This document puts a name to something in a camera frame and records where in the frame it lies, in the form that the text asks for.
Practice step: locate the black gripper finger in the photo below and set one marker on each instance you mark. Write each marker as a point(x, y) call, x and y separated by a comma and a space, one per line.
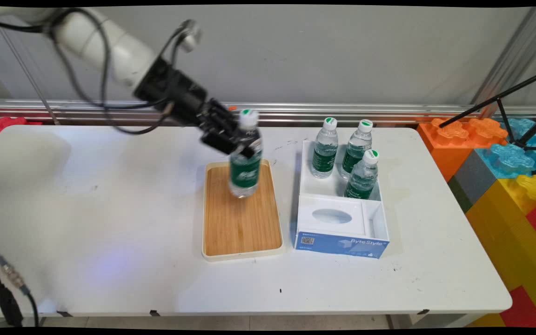
point(221, 142)
point(224, 118)

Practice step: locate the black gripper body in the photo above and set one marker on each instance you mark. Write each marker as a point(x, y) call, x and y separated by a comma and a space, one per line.
point(186, 100)

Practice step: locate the water bottle green label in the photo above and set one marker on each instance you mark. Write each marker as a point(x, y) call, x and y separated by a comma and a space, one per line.
point(244, 172)
point(354, 156)
point(324, 156)
point(361, 184)

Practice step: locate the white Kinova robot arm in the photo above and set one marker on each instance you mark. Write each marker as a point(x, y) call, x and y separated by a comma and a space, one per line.
point(110, 46)

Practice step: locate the cream tray with wooden base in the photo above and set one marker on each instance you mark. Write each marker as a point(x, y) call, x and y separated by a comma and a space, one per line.
point(242, 223)

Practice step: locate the white organizer box blue print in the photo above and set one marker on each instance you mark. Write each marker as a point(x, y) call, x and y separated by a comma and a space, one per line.
point(342, 246)

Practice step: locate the orange foam building block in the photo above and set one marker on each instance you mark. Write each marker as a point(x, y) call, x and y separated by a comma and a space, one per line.
point(449, 144)

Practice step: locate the green foam building block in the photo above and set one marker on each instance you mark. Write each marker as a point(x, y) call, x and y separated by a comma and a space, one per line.
point(459, 195)

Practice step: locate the gray foam building block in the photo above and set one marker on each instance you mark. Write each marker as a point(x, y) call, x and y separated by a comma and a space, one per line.
point(475, 179)

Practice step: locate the black tripod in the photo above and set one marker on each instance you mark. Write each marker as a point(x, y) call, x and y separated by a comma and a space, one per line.
point(505, 109)

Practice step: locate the blue foam building block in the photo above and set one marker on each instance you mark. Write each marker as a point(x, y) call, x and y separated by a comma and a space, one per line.
point(510, 160)

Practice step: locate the aluminium wall rail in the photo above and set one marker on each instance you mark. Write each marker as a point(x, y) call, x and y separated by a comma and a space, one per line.
point(110, 111)

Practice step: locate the aluminium frame post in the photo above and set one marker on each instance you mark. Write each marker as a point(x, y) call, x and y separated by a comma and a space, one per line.
point(514, 56)

